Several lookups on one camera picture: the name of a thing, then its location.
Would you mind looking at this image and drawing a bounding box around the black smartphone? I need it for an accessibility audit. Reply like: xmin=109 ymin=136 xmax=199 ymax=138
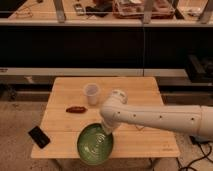
xmin=28 ymin=126 xmax=50 ymax=149

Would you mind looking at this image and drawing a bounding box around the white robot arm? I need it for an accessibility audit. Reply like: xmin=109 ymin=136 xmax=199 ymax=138
xmin=100 ymin=89 xmax=213 ymax=141

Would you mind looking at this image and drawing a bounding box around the brown sausage-shaped food item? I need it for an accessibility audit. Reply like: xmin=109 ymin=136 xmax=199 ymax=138
xmin=66 ymin=106 xmax=87 ymax=113

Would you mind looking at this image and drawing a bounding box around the green ceramic bowl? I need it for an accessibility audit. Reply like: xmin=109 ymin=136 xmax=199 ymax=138
xmin=77 ymin=123 xmax=114 ymax=165

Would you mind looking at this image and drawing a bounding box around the wooden table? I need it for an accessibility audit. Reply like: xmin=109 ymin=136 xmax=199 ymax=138
xmin=30 ymin=76 xmax=181 ymax=171

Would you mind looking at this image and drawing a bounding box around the plastic tray with items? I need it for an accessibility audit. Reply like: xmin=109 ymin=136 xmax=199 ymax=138
xmin=113 ymin=0 xmax=175 ymax=19

